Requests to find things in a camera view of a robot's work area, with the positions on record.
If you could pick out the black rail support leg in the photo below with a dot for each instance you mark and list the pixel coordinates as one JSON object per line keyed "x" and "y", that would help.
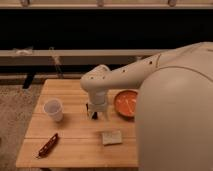
{"x": 28, "y": 80}

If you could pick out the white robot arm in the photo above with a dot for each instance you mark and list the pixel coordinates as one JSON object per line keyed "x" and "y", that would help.
{"x": 174, "y": 106}

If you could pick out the light wooden table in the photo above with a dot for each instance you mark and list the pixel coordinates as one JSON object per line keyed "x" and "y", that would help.
{"x": 80, "y": 138}

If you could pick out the orange bowl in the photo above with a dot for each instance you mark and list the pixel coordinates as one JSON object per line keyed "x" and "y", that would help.
{"x": 125, "y": 102}

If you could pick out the translucent plastic cup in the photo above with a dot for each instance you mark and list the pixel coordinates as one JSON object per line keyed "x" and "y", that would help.
{"x": 53, "y": 108}

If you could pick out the grey horizontal rail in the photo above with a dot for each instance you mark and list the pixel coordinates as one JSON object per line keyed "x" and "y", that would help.
{"x": 44, "y": 57}

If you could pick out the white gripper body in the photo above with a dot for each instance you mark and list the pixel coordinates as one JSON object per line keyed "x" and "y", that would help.
{"x": 98, "y": 101}

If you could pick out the grey sponge pad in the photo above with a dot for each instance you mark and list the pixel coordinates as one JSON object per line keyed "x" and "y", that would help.
{"x": 111, "y": 137}

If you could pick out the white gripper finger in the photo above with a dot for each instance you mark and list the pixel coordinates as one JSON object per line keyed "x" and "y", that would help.
{"x": 105, "y": 115}
{"x": 90, "y": 115}

